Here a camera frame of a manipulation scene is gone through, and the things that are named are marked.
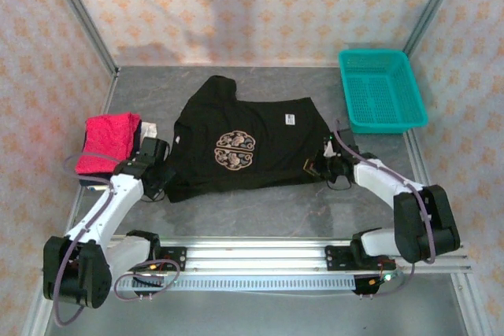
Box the black cable bracket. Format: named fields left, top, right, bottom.
left=132, top=275, right=165, bottom=298
left=353, top=274, right=390, bottom=297

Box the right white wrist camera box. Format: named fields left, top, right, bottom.
left=322, top=141, right=339, bottom=161

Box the aluminium frame post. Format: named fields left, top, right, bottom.
left=41, top=0, right=120, bottom=77
left=403, top=0, right=469, bottom=57

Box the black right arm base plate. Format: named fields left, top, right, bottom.
left=324, top=244, right=396, bottom=273

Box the teal plastic basket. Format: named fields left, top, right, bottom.
left=338, top=48, right=429, bottom=135

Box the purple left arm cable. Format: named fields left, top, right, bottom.
left=53, top=153, right=181, bottom=327

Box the black printed t-shirt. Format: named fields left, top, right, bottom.
left=165, top=75, right=339, bottom=204

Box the grey slotted cable duct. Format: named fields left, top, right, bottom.
left=112, top=275, right=358, bottom=292

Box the white folded t-shirt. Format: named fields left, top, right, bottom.
left=87, top=120, right=159, bottom=192

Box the aluminium mounting rail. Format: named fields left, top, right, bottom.
left=41, top=235, right=473, bottom=274

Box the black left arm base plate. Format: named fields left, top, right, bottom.
left=129, top=247, right=188, bottom=273

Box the aluminium frame leg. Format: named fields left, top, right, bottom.
left=21, top=272, right=60, bottom=336
left=450, top=272, right=493, bottom=336

